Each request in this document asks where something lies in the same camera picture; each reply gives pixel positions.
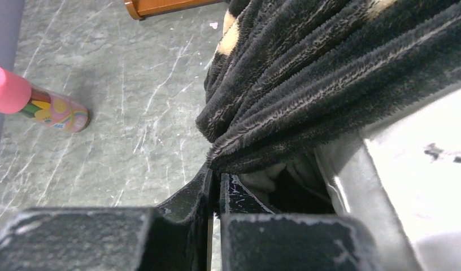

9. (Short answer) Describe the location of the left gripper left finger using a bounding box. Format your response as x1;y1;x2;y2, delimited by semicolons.
0;167;215;270

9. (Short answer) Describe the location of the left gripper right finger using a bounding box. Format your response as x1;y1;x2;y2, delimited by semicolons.
220;172;380;270

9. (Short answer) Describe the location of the pink small cup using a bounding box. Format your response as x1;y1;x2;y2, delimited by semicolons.
0;67;90;133

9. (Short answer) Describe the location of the black floral pillowcase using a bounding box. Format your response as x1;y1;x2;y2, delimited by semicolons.
194;0;461;214

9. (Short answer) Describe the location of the wooden two-tier shelf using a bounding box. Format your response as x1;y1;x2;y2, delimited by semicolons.
123;0;221;20

